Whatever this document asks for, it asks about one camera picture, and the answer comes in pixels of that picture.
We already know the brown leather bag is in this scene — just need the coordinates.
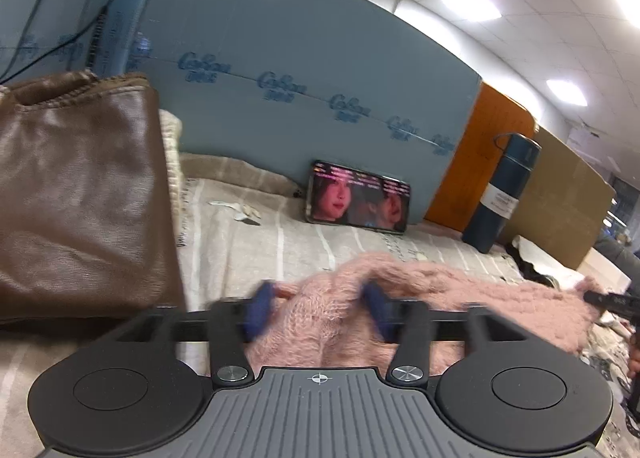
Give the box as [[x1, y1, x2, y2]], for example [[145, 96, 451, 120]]
[[0, 69, 188, 330]]

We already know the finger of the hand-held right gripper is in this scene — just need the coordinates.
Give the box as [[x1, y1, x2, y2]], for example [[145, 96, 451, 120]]
[[582, 291, 640, 325]]

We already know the orange wooden board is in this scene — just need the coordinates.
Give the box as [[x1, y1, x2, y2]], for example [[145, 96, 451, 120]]
[[425, 82, 536, 234]]

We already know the cream knitted cloth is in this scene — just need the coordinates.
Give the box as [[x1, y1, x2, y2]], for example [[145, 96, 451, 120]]
[[159, 108, 184, 249]]

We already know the pink fuzzy sweater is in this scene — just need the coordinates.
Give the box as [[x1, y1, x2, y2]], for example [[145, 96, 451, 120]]
[[247, 252, 608, 375]]

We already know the brown cardboard sheet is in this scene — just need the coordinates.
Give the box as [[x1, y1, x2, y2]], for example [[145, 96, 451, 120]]
[[500, 125, 617, 271]]

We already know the smartphone with lit screen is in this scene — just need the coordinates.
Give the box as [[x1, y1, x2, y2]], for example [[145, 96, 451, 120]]
[[302, 159, 412, 236]]

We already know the dark blue thermos bottle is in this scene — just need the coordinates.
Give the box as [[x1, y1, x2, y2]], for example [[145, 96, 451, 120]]
[[461, 133, 542, 254]]

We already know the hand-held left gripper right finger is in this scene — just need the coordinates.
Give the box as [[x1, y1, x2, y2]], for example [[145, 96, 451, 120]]
[[361, 282, 533, 385]]

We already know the black and white cloth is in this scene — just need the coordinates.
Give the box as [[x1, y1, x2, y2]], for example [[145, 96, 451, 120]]
[[504, 235, 586, 289]]

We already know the white paper scrap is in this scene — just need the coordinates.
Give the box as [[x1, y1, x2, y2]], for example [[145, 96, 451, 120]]
[[209, 199, 263, 227]]

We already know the large blue foam board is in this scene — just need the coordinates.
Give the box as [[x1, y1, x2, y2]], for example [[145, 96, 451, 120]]
[[135, 0, 483, 234]]

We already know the white box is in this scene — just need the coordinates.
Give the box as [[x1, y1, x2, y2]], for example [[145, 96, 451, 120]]
[[575, 248, 634, 290]]

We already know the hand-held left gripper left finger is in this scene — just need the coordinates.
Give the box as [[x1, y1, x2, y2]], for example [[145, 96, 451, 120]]
[[100, 281, 281, 386]]

